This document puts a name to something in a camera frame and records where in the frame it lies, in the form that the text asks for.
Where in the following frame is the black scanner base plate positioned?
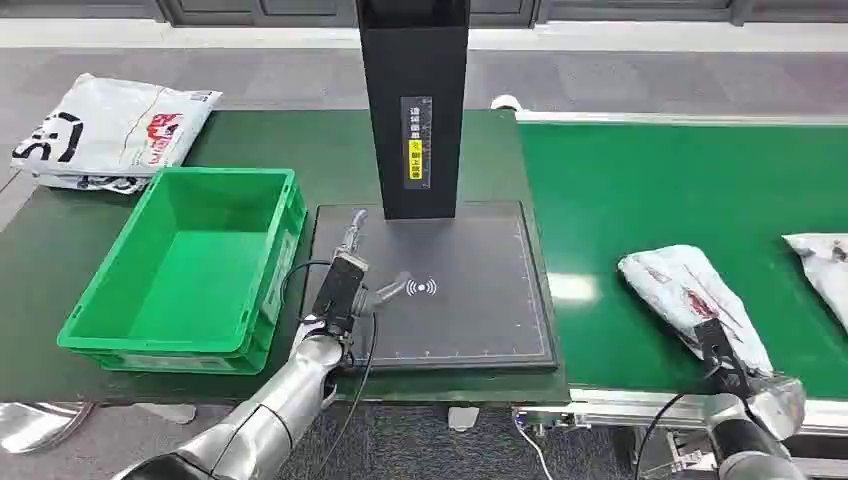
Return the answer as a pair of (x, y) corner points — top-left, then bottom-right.
(301, 200), (559, 374)

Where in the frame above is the shiny silver metal base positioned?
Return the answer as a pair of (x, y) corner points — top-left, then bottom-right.
(0, 402), (98, 456)

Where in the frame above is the white parcel with dark pattern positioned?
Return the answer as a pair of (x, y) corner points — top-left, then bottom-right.
(36, 172), (155, 196)

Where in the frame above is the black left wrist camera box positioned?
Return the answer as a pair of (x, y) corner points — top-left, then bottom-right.
(309, 254), (370, 337)

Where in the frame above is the black scanner column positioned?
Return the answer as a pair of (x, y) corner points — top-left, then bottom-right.
(355, 0), (472, 221)

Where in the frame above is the grey parcel with red print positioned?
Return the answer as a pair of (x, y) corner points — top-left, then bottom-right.
(617, 245), (807, 440)

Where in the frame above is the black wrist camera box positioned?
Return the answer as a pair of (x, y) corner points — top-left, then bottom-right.
(694, 317), (753, 400)
(309, 254), (370, 337)

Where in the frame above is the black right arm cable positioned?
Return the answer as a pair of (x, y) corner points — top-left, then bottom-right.
(633, 390), (692, 480)

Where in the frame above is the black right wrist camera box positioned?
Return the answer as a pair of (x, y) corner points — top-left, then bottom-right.
(694, 317), (753, 400)

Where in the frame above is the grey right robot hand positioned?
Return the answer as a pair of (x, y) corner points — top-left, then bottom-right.
(684, 325), (711, 364)

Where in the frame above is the green plastic crate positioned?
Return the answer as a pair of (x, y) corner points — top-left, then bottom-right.
(56, 165), (309, 377)

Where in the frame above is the white table foot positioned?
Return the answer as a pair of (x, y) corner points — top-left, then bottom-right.
(448, 405), (480, 433)

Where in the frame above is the white cable under conveyor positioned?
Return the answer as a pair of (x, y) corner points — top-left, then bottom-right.
(512, 415), (555, 480)

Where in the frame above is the looped black left wrist cable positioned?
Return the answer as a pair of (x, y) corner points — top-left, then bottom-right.
(280, 260), (334, 323)

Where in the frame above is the grey plastic parcel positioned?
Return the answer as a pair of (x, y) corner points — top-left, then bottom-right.
(781, 233), (848, 334)

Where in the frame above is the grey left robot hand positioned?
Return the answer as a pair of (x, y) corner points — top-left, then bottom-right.
(334, 208), (413, 314)

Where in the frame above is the green conveyor belt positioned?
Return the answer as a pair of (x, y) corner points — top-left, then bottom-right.
(516, 121), (848, 402)

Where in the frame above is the black and yellow column label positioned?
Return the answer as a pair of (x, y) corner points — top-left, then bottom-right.
(400, 96), (433, 191)

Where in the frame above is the long black left arm cable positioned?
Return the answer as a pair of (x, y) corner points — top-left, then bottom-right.
(309, 311), (380, 480)

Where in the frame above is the white parcel with black print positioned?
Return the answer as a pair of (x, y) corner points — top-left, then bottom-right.
(11, 72), (223, 180)

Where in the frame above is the silver conveyor frame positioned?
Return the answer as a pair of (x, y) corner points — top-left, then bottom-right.
(490, 105), (848, 480)

